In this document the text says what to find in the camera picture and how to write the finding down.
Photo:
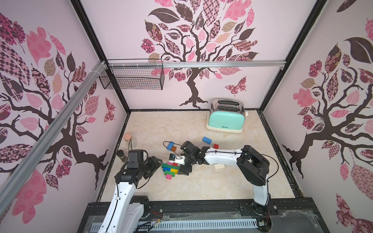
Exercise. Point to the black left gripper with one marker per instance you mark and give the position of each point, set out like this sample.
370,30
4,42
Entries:
154,160

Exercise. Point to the green long brick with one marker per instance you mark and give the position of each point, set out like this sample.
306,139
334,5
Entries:
164,165

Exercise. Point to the bright green brick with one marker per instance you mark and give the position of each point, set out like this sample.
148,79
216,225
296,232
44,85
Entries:
169,173

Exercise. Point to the small light blue brick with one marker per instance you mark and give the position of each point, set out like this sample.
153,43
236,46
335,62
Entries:
170,145

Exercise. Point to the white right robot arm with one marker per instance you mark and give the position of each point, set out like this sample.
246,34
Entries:
254,167

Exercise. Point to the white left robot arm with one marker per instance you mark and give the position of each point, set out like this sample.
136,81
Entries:
126,209

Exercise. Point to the light blue large brick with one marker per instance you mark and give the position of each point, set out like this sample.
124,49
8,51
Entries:
207,140

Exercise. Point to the dark spice bottle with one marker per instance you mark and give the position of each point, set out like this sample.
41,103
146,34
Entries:
121,155

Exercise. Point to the white brick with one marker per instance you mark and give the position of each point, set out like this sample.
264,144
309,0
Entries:
219,166

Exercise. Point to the pink lidded glass jar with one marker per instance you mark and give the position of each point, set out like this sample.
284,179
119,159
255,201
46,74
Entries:
130,140

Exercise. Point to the mint green Belinee toaster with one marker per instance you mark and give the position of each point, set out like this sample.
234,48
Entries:
226,115

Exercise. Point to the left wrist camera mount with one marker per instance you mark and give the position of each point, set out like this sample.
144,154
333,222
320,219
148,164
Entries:
136,158

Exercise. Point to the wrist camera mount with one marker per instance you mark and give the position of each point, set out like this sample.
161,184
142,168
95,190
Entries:
180,160
136,158

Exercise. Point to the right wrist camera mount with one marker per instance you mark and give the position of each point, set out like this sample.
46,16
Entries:
180,160

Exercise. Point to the white slotted cable duct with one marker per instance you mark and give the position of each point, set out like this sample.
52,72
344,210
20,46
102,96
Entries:
191,225

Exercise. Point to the black wire basket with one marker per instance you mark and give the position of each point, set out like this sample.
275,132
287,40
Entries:
133,74

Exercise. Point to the aluminium rail back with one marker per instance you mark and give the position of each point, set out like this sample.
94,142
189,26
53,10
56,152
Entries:
225,64

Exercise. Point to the aluminium rail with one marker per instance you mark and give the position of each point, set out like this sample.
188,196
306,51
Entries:
24,170
225,64

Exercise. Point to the aluminium rail left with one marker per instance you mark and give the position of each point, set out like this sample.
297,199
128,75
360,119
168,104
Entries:
24,170

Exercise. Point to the black enclosure corner post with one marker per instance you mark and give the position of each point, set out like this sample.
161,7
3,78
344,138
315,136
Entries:
301,38

